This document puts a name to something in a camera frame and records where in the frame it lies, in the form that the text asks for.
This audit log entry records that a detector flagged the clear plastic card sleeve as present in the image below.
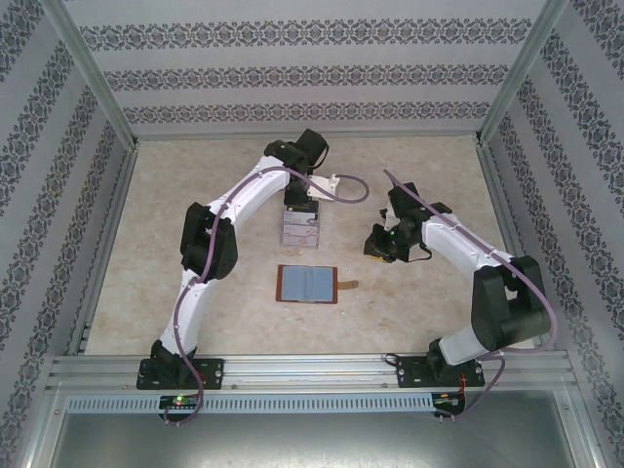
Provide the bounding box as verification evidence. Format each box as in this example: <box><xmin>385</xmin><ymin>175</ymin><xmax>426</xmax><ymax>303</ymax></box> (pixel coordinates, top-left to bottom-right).
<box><xmin>279</xmin><ymin>202</ymin><xmax>322</xmax><ymax>251</ymax></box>

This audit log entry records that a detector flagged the brown leather card holder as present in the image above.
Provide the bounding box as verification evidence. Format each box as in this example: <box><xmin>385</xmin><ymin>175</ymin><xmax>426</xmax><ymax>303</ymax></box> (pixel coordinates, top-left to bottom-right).
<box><xmin>276</xmin><ymin>263</ymin><xmax>361</xmax><ymax>305</ymax></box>

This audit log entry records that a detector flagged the grey metal panel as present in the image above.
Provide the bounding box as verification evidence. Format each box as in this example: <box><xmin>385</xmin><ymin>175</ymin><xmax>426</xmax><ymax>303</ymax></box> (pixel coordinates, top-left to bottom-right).
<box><xmin>28</xmin><ymin>389</ymin><xmax>601</xmax><ymax>468</ymax></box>

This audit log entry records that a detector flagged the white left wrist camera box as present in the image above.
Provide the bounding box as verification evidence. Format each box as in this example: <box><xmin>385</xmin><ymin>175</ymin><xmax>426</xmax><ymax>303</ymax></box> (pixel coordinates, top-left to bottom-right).
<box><xmin>309</xmin><ymin>173</ymin><xmax>341</xmax><ymax>202</ymax></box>

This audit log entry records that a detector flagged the aluminium frame rail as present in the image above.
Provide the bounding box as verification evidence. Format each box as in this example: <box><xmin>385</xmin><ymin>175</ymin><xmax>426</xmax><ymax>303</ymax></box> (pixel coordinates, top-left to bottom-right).
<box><xmin>132</xmin><ymin>130</ymin><xmax>482</xmax><ymax>143</ymax></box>
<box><xmin>65</xmin><ymin>143</ymin><xmax>140</xmax><ymax>356</ymax></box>
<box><xmin>473</xmin><ymin>140</ymin><xmax>557</xmax><ymax>353</ymax></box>

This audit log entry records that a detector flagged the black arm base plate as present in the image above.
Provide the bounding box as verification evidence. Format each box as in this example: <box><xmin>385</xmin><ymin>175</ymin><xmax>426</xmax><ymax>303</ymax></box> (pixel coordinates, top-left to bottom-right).
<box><xmin>136</xmin><ymin>358</ymin><xmax>226</xmax><ymax>391</ymax></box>
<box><xmin>395</xmin><ymin>354</ymin><xmax>487</xmax><ymax>390</ymax></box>

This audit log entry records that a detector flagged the wide aluminium mounting rail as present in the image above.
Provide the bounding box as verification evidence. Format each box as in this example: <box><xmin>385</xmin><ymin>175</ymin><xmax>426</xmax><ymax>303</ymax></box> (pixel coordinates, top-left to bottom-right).
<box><xmin>46</xmin><ymin>353</ymin><xmax>572</xmax><ymax>392</ymax></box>

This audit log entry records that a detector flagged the black controller board bracket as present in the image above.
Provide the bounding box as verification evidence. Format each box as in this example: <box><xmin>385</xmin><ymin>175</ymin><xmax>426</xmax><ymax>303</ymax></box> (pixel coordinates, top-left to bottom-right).
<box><xmin>431</xmin><ymin>391</ymin><xmax>468</xmax><ymax>421</ymax></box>
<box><xmin>156</xmin><ymin>393</ymin><xmax>204</xmax><ymax>423</ymax></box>

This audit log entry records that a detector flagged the purple cable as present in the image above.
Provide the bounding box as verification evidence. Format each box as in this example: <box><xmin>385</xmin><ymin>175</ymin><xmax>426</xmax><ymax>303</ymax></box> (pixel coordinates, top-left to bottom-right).
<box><xmin>383</xmin><ymin>169</ymin><xmax>560</xmax><ymax>423</ymax></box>
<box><xmin>164</xmin><ymin>168</ymin><xmax>370</xmax><ymax>425</ymax></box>

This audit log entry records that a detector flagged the grey slotted cable duct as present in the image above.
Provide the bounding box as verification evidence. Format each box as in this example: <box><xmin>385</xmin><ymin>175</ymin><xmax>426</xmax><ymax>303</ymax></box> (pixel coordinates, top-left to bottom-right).
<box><xmin>64</xmin><ymin>393</ymin><xmax>436</xmax><ymax>413</ymax></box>

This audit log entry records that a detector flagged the aluminium frame post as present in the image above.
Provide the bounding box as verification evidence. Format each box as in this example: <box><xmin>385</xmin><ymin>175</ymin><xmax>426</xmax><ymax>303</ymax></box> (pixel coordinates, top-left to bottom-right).
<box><xmin>46</xmin><ymin>0</ymin><xmax>138</xmax><ymax>147</ymax></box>
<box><xmin>475</xmin><ymin>0</ymin><xmax>571</xmax><ymax>146</ymax></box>

